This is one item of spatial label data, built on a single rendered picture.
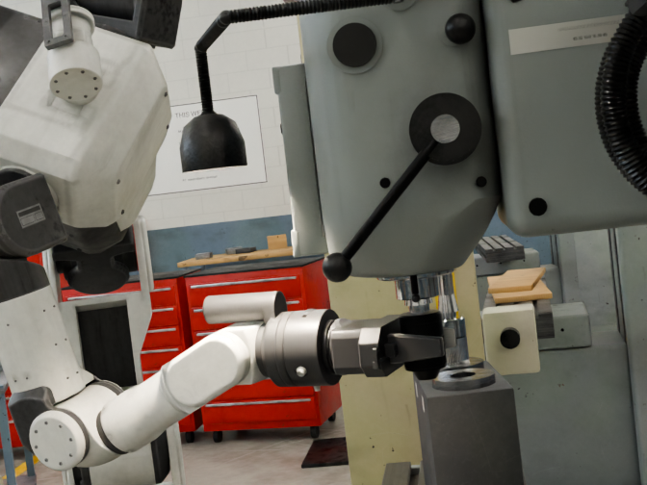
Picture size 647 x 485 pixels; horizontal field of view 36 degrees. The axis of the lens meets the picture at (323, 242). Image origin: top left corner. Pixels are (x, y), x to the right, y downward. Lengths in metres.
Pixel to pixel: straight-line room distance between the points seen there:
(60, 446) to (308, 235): 0.43
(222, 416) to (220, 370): 4.79
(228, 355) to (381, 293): 1.73
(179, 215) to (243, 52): 1.79
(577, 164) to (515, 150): 0.06
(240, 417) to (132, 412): 4.65
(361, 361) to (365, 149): 0.23
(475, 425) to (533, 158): 0.51
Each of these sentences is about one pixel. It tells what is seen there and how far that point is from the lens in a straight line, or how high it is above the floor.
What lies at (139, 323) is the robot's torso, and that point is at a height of 1.23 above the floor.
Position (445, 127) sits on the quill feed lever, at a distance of 0.98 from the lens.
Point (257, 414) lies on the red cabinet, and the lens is 5.87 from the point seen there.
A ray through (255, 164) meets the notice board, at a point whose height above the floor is 1.75.
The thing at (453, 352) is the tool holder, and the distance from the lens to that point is 1.52.
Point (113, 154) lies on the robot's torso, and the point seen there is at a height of 1.49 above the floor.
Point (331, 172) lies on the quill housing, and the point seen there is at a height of 1.43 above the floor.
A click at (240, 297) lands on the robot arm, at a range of 1.19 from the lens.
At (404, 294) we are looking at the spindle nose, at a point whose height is 1.29.
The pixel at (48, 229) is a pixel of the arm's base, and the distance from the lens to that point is 1.34.
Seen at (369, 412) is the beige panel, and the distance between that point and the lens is 2.92.
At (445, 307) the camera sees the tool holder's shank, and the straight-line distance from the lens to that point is 1.51.
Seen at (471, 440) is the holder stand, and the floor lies 1.05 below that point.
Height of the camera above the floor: 1.41
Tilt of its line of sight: 3 degrees down
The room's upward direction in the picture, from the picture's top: 7 degrees counter-clockwise
